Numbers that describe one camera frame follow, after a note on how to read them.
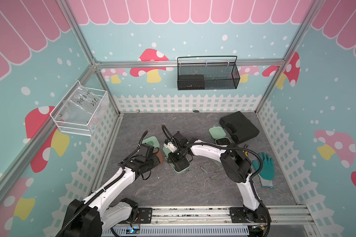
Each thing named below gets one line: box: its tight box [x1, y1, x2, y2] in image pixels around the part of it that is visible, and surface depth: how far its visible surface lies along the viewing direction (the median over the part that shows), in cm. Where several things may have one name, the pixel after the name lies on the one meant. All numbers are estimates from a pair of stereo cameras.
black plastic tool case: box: [219, 111, 261, 145], surface depth 108 cm
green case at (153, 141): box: [141, 135, 161, 154], surface depth 102 cm
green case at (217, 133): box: [208, 124, 232, 145], surface depth 108 cm
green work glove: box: [252, 152, 275, 189], surface depth 91 cm
